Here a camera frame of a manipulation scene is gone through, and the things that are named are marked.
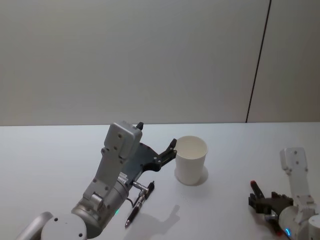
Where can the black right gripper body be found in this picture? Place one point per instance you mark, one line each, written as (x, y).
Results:
(275, 202)

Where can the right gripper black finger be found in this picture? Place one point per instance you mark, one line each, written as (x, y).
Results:
(257, 197)
(275, 223)

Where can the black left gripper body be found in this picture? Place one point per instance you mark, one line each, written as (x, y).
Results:
(143, 157)

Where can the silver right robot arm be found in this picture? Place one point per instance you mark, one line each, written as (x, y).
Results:
(297, 175)

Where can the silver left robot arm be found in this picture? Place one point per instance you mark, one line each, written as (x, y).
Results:
(112, 162)

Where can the white paper cup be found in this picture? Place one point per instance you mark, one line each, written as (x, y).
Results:
(191, 162)

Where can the black pen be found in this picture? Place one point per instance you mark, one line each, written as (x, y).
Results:
(133, 212)

